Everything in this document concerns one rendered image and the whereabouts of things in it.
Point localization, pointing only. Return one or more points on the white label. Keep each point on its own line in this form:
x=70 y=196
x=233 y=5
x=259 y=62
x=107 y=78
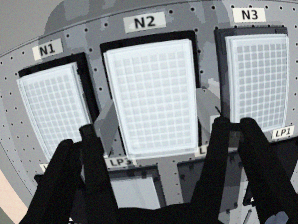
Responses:
x=248 y=15
x=282 y=132
x=119 y=162
x=44 y=166
x=48 y=49
x=144 y=22
x=202 y=150

